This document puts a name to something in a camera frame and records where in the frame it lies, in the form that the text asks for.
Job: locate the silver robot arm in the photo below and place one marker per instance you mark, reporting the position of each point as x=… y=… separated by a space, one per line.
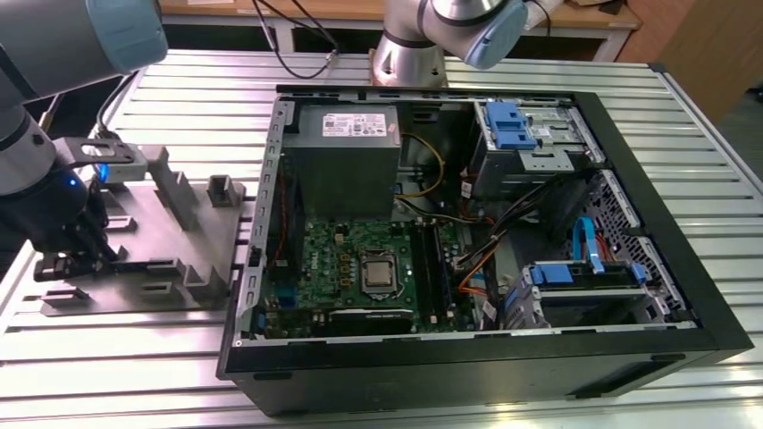
x=59 y=36

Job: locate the grey parts rack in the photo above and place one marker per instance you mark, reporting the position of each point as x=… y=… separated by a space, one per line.
x=167 y=223

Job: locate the green motherboard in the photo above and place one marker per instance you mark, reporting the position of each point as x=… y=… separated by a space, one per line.
x=328 y=268

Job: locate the grey power supply unit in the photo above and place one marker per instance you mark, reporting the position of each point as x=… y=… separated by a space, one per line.
x=339 y=179

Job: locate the white power supply label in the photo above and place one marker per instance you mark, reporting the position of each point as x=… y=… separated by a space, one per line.
x=351 y=126

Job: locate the CPU socket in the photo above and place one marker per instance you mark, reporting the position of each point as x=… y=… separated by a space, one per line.
x=378 y=257

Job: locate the silver CPU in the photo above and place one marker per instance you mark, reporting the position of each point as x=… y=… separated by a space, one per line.
x=380 y=273

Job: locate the black graphics card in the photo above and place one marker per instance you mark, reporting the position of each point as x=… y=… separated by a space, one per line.
x=370 y=319

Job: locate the grey metal drive cage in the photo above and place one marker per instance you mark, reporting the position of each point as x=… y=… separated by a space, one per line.
x=507 y=174

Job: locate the black PC case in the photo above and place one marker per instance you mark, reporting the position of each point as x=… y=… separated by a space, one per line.
x=476 y=375

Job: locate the blue disk carrier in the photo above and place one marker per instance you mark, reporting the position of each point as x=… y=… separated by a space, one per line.
x=554 y=273

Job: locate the brown cardboard piece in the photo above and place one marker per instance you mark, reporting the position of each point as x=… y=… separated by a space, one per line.
x=596 y=4

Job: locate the brown wooden cabinet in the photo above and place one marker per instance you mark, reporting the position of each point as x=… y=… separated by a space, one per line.
x=703 y=44

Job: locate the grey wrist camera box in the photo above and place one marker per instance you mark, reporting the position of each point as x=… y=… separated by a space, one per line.
x=128 y=167

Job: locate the blue optical drive bracket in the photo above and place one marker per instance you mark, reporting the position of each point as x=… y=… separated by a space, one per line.
x=507 y=129

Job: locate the wooden desk with white frame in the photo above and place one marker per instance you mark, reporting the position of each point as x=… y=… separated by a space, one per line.
x=566 y=22

